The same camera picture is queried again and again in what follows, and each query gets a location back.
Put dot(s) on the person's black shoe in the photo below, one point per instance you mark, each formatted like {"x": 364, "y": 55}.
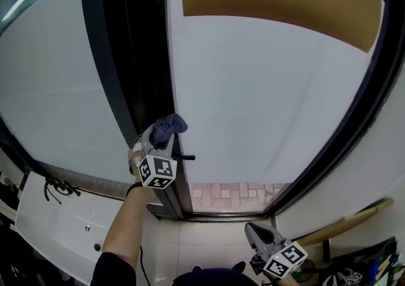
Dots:
{"x": 196, "y": 268}
{"x": 239, "y": 265}

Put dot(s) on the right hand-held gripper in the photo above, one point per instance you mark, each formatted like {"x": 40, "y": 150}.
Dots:
{"x": 284, "y": 259}

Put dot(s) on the clear bottle with dark cap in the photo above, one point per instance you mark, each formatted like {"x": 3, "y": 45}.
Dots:
{"x": 97, "y": 246}

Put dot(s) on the black equipment pile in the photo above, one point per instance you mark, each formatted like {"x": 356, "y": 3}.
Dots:
{"x": 9, "y": 215}

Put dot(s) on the spare hand-held gripper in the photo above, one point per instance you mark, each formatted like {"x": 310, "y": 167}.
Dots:
{"x": 348, "y": 280}

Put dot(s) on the frosted glass window panel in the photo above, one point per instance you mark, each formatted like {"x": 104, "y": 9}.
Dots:
{"x": 47, "y": 88}

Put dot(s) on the white sink basin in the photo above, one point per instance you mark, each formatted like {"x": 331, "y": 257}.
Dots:
{"x": 63, "y": 231}

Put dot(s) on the black faucet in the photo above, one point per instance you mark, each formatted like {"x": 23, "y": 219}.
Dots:
{"x": 68, "y": 190}

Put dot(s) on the person's right black shoe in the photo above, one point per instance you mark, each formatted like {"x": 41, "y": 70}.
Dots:
{"x": 239, "y": 265}

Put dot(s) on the wooden stick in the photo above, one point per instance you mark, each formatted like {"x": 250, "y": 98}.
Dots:
{"x": 348, "y": 220}

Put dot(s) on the black storage crate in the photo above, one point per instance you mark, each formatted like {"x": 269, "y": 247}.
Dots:
{"x": 379, "y": 256}

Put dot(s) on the person's left hand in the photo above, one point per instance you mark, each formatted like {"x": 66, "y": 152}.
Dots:
{"x": 131, "y": 155}

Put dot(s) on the person's left forearm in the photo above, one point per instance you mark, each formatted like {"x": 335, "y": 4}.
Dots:
{"x": 126, "y": 224}

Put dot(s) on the silver sink drain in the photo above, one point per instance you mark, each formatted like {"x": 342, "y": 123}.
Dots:
{"x": 87, "y": 228}

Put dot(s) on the person's left black shoe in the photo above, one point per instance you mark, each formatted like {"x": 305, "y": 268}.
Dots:
{"x": 196, "y": 268}

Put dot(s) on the dark navy shirt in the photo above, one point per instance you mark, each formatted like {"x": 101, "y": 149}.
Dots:
{"x": 114, "y": 270}

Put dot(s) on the person's right forearm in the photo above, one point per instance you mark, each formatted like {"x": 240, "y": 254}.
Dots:
{"x": 272, "y": 281}

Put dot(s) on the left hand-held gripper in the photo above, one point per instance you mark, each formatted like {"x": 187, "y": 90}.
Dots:
{"x": 158, "y": 169}

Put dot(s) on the dark blue cleaning cloth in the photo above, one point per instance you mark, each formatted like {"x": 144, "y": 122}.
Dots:
{"x": 169, "y": 126}

